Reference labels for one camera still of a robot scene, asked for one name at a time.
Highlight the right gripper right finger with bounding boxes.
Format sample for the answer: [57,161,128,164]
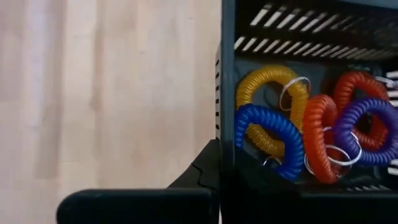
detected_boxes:
[223,146,301,224]

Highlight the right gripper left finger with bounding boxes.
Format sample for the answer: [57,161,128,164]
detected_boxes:
[167,139,221,191]

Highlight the red coil keychain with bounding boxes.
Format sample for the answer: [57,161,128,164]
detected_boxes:
[332,70,391,152]

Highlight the yellow coil keychain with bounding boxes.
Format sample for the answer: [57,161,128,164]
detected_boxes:
[235,64,312,158]

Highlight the black slotted plastic basket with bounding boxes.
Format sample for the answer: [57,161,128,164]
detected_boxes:
[214,0,398,194]

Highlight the blue coil keychain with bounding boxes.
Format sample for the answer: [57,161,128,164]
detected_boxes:
[233,103,305,183]

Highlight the orange coil keychain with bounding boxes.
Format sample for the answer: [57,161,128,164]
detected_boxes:
[302,93,353,185]

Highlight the purple coil keychain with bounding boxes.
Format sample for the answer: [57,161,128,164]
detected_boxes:
[323,98,398,167]

